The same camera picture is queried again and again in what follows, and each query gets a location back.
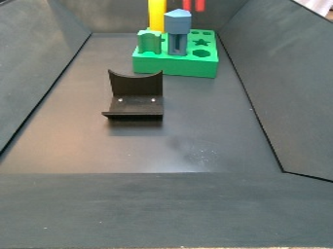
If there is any red square-circle object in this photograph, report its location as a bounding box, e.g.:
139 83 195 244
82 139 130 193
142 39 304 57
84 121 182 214
182 0 206 13

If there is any black curved fixture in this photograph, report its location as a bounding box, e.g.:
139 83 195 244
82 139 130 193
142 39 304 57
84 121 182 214
102 70 165 119

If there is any green foam shape-sorter base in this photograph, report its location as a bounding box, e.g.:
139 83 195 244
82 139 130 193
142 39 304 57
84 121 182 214
133 29 218 78

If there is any green notched block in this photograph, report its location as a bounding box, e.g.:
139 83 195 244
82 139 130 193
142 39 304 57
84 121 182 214
137 29 162 54

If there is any blue triangular block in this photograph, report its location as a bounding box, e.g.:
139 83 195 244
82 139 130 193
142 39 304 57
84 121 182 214
165 9 191 56

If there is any yellow rectangular block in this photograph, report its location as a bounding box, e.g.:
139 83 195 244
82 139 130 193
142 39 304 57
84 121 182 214
149 0 167 32

